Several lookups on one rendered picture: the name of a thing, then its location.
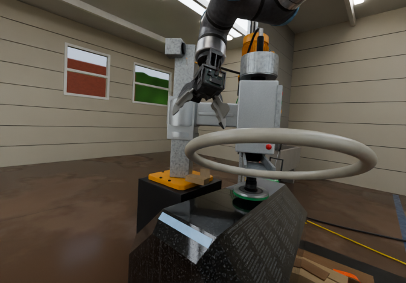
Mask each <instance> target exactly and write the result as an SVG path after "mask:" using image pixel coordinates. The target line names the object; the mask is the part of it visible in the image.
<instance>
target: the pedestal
mask: <svg viewBox="0 0 406 283"><path fill-rule="evenodd" d="M221 186H222V180H219V179H216V178H213V180H212V181H209V183H208V184H206V185H204V186H203V185H198V186H195V187H191V188H189V189H186V190H177V189H174V188H172V187H168V186H166V185H163V184H161V183H157V182H155V181H152V180H149V177H144V178H139V179H138V205H137V233H138V232H139V231H140V230H142V229H143V228H144V227H145V226H146V225H147V224H148V223H149V222H150V221H151V220H152V219H153V218H154V217H155V216H156V215H157V214H158V213H159V212H160V211H161V210H163V209H164V208H166V207H169V206H172V205H175V204H178V203H181V202H184V201H187V200H191V199H193V198H196V197H200V196H202V195H205V194H209V193H211V192H214V191H217V190H220V189H221Z"/></svg>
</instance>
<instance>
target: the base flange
mask: <svg viewBox="0 0 406 283"><path fill-rule="evenodd" d="M192 174H195V175H200V172H197V171H192ZM149 180H152V181H155V182H157V183H161V184H163V185H166V186H168V187H172V188H174V189H177V190H186V189H189V188H191V187H195V186H198V185H200V184H195V183H191V182H188V181H185V178H176V177H170V170H168V171H162V172H156V173H153V174H149ZM212 180H213V176H212V175H210V181H212Z"/></svg>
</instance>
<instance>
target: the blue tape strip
mask: <svg viewBox="0 0 406 283"><path fill-rule="evenodd" d="M159 220H161V221H163V222H164V223H166V224H168V225H169V226H171V227H173V228H174V229H176V230H178V231H179V232H181V233H183V234H184V235H186V236H188V237H189V238H191V239H193V240H195V241H196V242H198V243H200V244H201V245H203V246H204V247H206V248H209V246H210V244H211V241H212V239H211V238H209V237H208V236H206V235H204V234H202V233H201V232H198V231H197V230H195V229H193V228H191V227H189V226H188V225H186V224H184V223H182V222H180V221H178V220H176V219H174V218H173V217H171V216H169V215H167V214H166V213H164V212H163V213H162V214H161V215H160V217H159Z"/></svg>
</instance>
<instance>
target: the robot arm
mask: <svg viewBox="0 0 406 283"><path fill-rule="evenodd" d="M305 1H306V0H210V1H209V3H208V6H207V9H206V10H205V12H204V13H203V15H202V17H201V21H200V29H199V36H198V43H197V46H196V53H195V59H196V61H197V63H198V65H199V69H198V72H197V73H196V74H195V78H194V79H193V80H192V81H191V82H189V83H186V84H185V85H184V86H183V88H182V90H181V92H180V94H179V96H178V98H177V100H176V102H175V104H174V106H173V110H172V116H174V115H175V114H176V113H177V112H178V111H179V109H180V108H182V107H183V106H184V104H185V103H186V102H189V101H192V102H196V103H200V101H201V99H202V98H203V99H205V100H206V101H207V100H208V99H211V98H212V99H213V102H212V103H211V108H212V109H213V110H214V111H215V113H216V118H217V119H218V121H219V125H220V126H221V128H222V129H225V126H226V115H227V114H228V112H229V110H230V106H229V104H227V103H223V99H222V95H221V92H222V91H223V90H224V89H225V81H226V74H227V72H224V71H222V70H221V65H222V64H223V63H224V61H225V58H226V55H225V52H226V48H227V37H228V34H229V32H230V30H231V29H232V27H233V25H234V23H235V21H236V20H237V19H243V20H247V21H254V22H260V23H264V24H269V25H272V26H284V25H286V24H288V23H290V22H291V21H292V20H293V18H294V17H295V16H296V14H297V12H298V9H299V7H300V5H301V4H302V3H303V2H305ZM219 71H220V72H221V73H220V72H219Z"/></svg>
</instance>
